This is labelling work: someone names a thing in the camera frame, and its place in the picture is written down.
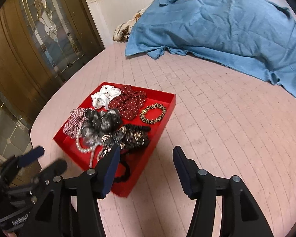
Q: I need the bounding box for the pearl necklace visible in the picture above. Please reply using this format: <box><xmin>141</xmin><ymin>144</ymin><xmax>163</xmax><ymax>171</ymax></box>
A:
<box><xmin>75</xmin><ymin>128</ymin><xmax>100</xmax><ymax>169</ymax></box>

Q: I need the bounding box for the black sheer scrunchie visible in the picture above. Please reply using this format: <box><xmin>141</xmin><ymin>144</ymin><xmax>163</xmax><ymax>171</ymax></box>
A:
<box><xmin>80</xmin><ymin>108</ymin><xmax>122</xmax><ymax>147</ymax></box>

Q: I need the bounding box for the dark red dotted scrunchie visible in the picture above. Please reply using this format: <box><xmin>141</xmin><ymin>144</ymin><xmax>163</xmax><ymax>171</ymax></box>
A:
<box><xmin>108</xmin><ymin>84</ymin><xmax>147</xmax><ymax>120</ymax></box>

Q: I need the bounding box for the blue shirt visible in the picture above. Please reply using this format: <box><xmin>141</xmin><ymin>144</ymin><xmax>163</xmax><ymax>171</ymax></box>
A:
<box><xmin>125</xmin><ymin>0</ymin><xmax>296</xmax><ymax>103</ymax></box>

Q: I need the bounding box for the black hair tie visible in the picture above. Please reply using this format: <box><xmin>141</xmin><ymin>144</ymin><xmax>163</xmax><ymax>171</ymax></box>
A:
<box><xmin>113</xmin><ymin>150</ymin><xmax>131</xmax><ymax>183</ymax></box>

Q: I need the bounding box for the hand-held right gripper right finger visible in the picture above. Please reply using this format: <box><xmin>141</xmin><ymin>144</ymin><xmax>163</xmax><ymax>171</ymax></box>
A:
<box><xmin>172</xmin><ymin>146</ymin><xmax>274</xmax><ymax>237</ymax></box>

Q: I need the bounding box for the wooden door with glass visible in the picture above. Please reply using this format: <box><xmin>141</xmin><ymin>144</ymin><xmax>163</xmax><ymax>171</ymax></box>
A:
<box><xmin>0</xmin><ymin>0</ymin><xmax>105</xmax><ymax>185</ymax></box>

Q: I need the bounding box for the black sequin scrunchie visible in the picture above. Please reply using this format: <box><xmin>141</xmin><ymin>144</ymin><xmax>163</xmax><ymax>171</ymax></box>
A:
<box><xmin>98</xmin><ymin>124</ymin><xmax>151</xmax><ymax>160</ymax></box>

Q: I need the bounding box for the beige floral cloth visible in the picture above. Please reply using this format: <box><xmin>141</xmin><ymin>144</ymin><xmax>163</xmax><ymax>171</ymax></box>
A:
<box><xmin>112</xmin><ymin>7</ymin><xmax>148</xmax><ymax>43</ymax></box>

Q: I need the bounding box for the red white plaid scrunchie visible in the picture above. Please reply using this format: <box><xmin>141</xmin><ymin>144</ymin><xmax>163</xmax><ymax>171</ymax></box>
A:
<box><xmin>63</xmin><ymin>108</ymin><xmax>89</xmax><ymax>137</ymax></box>

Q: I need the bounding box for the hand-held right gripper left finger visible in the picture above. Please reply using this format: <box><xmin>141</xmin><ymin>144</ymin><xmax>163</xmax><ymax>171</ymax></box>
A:
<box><xmin>18</xmin><ymin>145</ymin><xmax>121</xmax><ymax>237</ymax></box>

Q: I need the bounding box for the red tray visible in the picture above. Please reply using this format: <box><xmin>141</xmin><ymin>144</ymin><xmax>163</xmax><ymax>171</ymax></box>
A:
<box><xmin>53</xmin><ymin>81</ymin><xmax>176</xmax><ymax>198</ymax></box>

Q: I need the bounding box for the leopard print scrunchie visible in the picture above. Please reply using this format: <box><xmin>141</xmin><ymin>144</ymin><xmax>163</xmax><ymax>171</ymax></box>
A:
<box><xmin>140</xmin><ymin>103</ymin><xmax>167</xmax><ymax>124</ymax></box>

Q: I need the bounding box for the white printed scrunchie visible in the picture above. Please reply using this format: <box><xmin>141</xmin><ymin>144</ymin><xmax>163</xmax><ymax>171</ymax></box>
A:
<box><xmin>91</xmin><ymin>85</ymin><xmax>122</xmax><ymax>109</ymax></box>

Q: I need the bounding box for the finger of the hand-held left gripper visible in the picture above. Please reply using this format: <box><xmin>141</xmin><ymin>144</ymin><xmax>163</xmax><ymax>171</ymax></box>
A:
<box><xmin>36</xmin><ymin>159</ymin><xmax>68</xmax><ymax>181</ymax></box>
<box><xmin>0</xmin><ymin>146</ymin><xmax>45</xmax><ymax>178</ymax></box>

